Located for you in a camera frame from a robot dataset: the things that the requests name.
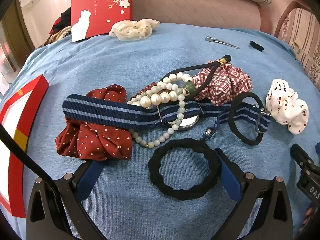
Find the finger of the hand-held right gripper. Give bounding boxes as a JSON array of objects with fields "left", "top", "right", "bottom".
[{"left": 290, "top": 144, "right": 314, "bottom": 173}]

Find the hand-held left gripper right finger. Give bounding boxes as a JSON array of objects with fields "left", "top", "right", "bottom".
[{"left": 214, "top": 148, "right": 294, "bottom": 240}]

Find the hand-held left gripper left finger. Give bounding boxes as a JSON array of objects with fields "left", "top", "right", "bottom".
[{"left": 26, "top": 159, "right": 107, "bottom": 240}]

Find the red polka dot scrunchie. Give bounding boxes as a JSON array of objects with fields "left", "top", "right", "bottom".
[{"left": 55, "top": 85, "right": 133, "bottom": 162}]

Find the thin black hair tie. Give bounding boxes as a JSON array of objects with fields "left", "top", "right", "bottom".
[{"left": 229, "top": 92, "right": 265, "bottom": 145}]

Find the white dotted scrunchie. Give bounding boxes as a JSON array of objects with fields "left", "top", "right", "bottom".
[{"left": 265, "top": 79, "right": 309, "bottom": 135}]

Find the thick black wavy hair tie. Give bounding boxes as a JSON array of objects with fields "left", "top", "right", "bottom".
[{"left": 147, "top": 138, "right": 222, "bottom": 201}]

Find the navy striped watch strap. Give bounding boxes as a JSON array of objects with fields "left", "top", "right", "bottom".
[{"left": 62, "top": 94, "right": 272, "bottom": 140}]

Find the red box with white inside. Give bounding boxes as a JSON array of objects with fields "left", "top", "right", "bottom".
[{"left": 0, "top": 75, "right": 50, "bottom": 218}]

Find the pale green bead bracelet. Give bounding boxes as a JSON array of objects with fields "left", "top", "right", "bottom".
[{"left": 129, "top": 87, "right": 188, "bottom": 149}]

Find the red plaid scrunchie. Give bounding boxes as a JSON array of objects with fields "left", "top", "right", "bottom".
[{"left": 192, "top": 64, "right": 253, "bottom": 105}]

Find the pearl bracelet with green bead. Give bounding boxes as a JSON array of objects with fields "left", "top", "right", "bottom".
[{"left": 126, "top": 72, "right": 194, "bottom": 110}]

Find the black elastic band gold wrap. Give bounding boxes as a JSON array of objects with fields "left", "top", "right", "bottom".
[{"left": 159, "top": 54, "right": 233, "bottom": 100}]

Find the small black hair clip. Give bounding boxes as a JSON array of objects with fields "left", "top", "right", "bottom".
[{"left": 249, "top": 40, "right": 264, "bottom": 52}]

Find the striped floral cushion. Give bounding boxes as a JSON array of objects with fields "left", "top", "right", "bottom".
[{"left": 282, "top": 7, "right": 320, "bottom": 80}]

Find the blue towel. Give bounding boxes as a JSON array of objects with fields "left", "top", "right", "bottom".
[{"left": 0, "top": 22, "right": 320, "bottom": 240}]

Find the silver hair clip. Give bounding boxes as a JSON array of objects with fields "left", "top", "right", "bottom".
[{"left": 205, "top": 37, "right": 240, "bottom": 49}]

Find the dark clothes pile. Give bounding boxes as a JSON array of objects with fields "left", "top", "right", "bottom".
[{"left": 46, "top": 11, "right": 73, "bottom": 45}]

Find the cream dotted scrunchie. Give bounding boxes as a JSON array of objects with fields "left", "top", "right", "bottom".
[{"left": 109, "top": 19, "right": 160, "bottom": 42}]

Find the red box with blossoms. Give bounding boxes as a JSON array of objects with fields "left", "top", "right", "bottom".
[{"left": 71, "top": 0, "right": 133, "bottom": 42}]

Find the pink quilted sofa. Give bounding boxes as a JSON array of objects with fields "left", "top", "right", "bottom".
[{"left": 130, "top": 0, "right": 320, "bottom": 38}]

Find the red bead bracelet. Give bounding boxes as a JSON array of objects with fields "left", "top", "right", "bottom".
[{"left": 130, "top": 81, "right": 175, "bottom": 100}]

